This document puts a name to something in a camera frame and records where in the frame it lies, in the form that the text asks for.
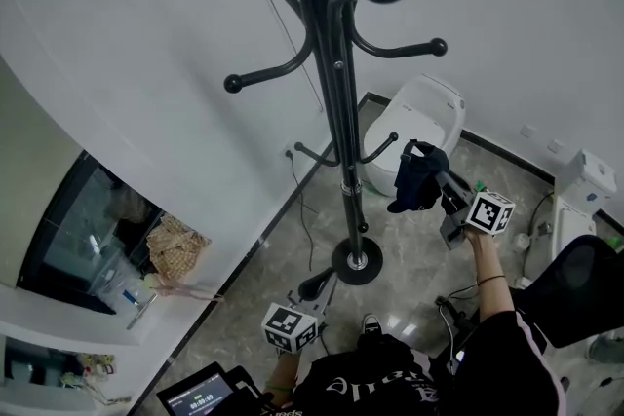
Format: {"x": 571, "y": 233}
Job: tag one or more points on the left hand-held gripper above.
{"x": 290, "y": 326}

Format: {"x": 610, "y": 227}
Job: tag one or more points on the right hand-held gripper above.
{"x": 490, "y": 212}

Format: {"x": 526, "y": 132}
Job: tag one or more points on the black cap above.
{"x": 414, "y": 180}

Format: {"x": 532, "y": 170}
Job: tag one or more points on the black metal coat rack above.
{"x": 350, "y": 190}

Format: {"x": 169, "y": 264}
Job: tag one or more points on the person's right forearm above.
{"x": 490, "y": 258}

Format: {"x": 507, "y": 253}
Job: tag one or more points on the person's left forearm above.
{"x": 283, "y": 370}

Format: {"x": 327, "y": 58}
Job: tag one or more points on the person's black white shoe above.
{"x": 371, "y": 325}

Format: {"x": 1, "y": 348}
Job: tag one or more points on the white round trash bin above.
{"x": 429, "y": 112}

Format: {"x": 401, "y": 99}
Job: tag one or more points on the black wrist band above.
{"x": 490, "y": 279}

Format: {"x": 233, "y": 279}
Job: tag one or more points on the person's black printed clothing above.
{"x": 370, "y": 375}

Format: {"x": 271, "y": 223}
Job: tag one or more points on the green wrist band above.
{"x": 280, "y": 387}

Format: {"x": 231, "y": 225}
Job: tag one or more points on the white floor-standing toilet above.
{"x": 585, "y": 170}

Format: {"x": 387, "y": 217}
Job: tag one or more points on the beige checked cloth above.
{"x": 175, "y": 248}

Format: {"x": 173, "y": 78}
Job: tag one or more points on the pale pink doll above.
{"x": 163, "y": 285}

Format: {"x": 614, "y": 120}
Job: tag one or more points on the black mesh office chair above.
{"x": 580, "y": 287}

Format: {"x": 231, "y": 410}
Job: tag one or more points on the black tablet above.
{"x": 195, "y": 397}

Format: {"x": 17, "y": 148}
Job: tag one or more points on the silver metal bar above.
{"x": 141, "y": 313}

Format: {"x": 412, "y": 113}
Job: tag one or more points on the clear plastic bag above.
{"x": 112, "y": 287}

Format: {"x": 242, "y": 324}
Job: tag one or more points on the yellow smiley plush toy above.
{"x": 95, "y": 363}

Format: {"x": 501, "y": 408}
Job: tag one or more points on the black framed glass cabinet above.
{"x": 68, "y": 234}

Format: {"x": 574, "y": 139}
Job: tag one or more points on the white wall outlet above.
{"x": 528, "y": 130}
{"x": 556, "y": 145}

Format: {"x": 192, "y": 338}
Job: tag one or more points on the black tablet mount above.
{"x": 246, "y": 385}

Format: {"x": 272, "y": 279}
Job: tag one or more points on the black wall plug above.
{"x": 289, "y": 154}

